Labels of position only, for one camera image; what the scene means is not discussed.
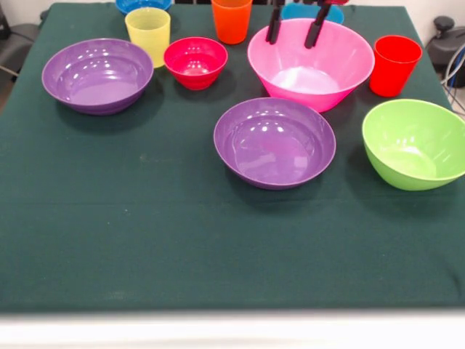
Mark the large pink plastic bowl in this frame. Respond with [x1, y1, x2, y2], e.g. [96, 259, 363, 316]
[247, 17, 376, 113]

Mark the light blue plastic bowl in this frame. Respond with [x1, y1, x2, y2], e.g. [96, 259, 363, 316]
[280, 3, 345, 25]

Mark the tangled cable bundle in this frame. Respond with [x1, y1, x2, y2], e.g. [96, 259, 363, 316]
[441, 41, 465, 117]

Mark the grey pedestal foot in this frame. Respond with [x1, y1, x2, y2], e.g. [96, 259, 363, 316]
[425, 15, 465, 68]
[0, 23, 40, 73]

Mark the yellow plastic cup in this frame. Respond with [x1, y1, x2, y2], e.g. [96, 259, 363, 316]
[124, 7, 171, 69]

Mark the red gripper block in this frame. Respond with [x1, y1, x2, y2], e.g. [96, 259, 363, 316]
[265, 0, 350, 49]

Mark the dark green tablecloth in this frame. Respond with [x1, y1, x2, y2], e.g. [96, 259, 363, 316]
[0, 2, 465, 313]

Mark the orange plastic cup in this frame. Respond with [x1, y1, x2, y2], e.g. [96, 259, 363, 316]
[211, 0, 254, 45]

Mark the purple plastic bowl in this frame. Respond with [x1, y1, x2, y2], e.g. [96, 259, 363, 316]
[213, 97, 337, 190]
[41, 38, 155, 116]

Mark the red plastic cup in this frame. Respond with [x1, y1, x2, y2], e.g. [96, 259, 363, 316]
[369, 34, 424, 98]

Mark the dark blue plastic bowl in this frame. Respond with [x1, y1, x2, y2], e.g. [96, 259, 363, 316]
[115, 0, 172, 15]

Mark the green plastic bowl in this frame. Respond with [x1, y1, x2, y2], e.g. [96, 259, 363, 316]
[361, 98, 465, 192]

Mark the small crimson plastic bowl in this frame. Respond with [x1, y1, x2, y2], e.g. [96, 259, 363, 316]
[163, 36, 229, 91]

